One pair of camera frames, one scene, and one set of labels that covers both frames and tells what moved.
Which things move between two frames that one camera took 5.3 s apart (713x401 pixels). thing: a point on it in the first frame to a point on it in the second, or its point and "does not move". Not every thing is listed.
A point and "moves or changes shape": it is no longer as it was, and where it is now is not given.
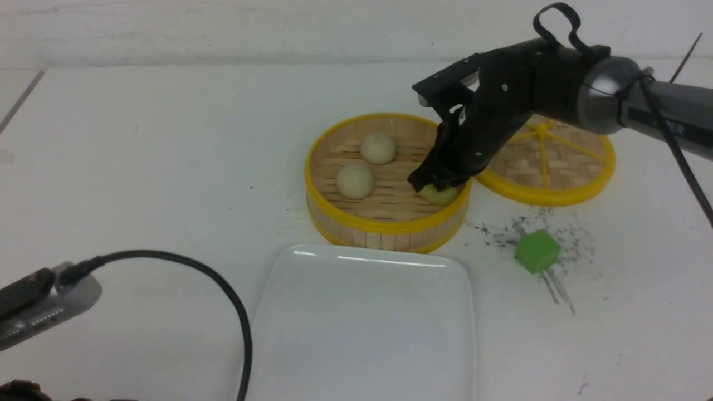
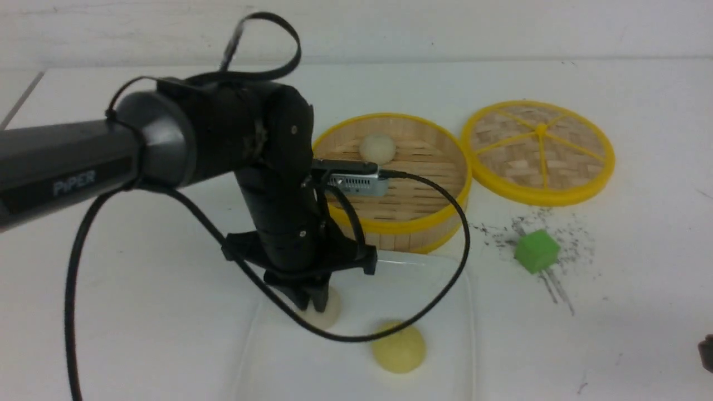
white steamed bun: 355,182 moves or changes shape
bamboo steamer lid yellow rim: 551,161 does not move
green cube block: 537,250 does not move
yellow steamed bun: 445,197 to 401,351
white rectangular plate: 347,324 does not move
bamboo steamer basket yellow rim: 357,190 does not move
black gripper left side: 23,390 to 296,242
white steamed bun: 378,148 does not move
